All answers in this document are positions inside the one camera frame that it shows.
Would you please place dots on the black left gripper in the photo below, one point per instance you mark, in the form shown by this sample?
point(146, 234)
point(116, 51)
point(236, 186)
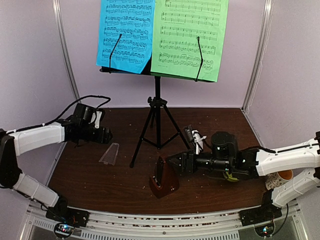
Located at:
point(103, 137)

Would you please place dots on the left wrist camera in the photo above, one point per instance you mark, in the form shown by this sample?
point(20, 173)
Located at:
point(99, 115)

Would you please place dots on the blue sheet music page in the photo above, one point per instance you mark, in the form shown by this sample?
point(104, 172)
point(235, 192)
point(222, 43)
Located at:
point(125, 34)

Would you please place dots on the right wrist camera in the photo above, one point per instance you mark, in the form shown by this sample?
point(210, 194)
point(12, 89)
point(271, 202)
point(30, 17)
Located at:
point(195, 138)

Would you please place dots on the clear metronome front cover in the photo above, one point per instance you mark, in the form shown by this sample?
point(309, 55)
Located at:
point(110, 155)

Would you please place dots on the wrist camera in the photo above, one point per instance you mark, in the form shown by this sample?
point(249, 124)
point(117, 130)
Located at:
point(99, 115)
point(195, 138)

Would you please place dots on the green sheet music page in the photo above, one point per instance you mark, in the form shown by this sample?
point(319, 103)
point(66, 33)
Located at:
point(188, 38)

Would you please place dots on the aluminium frame post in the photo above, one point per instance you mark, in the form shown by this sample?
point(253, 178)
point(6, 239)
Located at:
point(63, 42)
point(261, 48)

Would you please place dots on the right aluminium frame post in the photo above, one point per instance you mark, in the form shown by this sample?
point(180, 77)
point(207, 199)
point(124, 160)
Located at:
point(261, 48)

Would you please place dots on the black music stand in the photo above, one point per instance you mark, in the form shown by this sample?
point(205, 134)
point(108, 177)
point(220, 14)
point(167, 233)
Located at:
point(157, 103)

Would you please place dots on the white patterned mug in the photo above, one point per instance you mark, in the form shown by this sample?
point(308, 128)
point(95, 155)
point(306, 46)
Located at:
point(278, 179)

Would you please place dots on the left aluminium frame post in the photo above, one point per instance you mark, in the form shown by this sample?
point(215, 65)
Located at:
point(63, 42)

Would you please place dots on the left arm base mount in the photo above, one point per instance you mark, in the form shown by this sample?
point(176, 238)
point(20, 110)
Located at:
point(67, 218)

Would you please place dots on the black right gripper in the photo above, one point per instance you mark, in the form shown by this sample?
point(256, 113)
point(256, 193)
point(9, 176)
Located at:
point(184, 157)

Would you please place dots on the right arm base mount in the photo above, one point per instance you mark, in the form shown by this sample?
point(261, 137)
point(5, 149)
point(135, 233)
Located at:
point(262, 218)

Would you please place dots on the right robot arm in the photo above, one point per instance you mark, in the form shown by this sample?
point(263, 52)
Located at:
point(255, 162)

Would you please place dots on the wooden metronome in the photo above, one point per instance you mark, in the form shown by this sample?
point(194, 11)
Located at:
point(164, 180)

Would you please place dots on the front aluminium rail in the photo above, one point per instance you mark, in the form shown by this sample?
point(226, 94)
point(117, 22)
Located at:
point(219, 225)

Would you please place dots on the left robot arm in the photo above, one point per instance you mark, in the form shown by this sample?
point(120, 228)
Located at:
point(83, 125)

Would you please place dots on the lime green bowl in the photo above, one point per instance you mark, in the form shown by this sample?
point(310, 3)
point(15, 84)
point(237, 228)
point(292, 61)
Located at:
point(229, 177)

